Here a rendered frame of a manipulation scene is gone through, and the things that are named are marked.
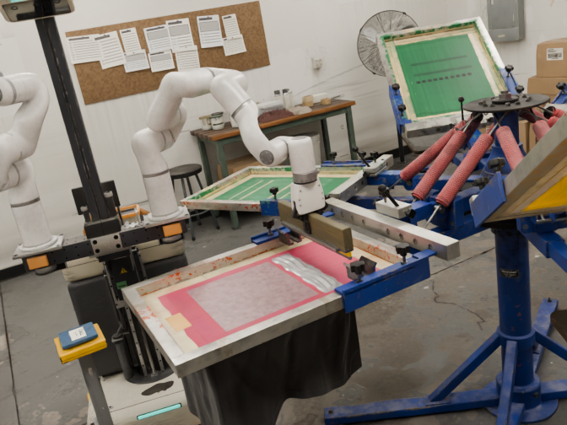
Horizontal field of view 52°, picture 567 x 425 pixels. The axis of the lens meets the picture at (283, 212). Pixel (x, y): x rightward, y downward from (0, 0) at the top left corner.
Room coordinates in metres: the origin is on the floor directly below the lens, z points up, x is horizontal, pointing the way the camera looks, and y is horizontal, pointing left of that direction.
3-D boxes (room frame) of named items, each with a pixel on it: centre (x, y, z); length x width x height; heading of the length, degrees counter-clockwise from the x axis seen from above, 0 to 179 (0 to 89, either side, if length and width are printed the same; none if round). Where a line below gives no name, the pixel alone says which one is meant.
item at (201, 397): (1.53, 0.35, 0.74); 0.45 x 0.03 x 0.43; 25
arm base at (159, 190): (2.02, 0.42, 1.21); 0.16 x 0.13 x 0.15; 12
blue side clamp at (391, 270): (1.50, -0.25, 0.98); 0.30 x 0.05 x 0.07; 115
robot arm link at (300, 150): (1.76, -0.06, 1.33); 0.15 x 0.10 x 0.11; 62
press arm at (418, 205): (1.89, -0.42, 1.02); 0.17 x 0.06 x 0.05; 115
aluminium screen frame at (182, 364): (1.65, 0.09, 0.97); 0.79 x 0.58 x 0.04; 115
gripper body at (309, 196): (1.74, -0.08, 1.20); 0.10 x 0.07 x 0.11; 115
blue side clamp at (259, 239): (2.01, -0.01, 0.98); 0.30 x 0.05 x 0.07; 115
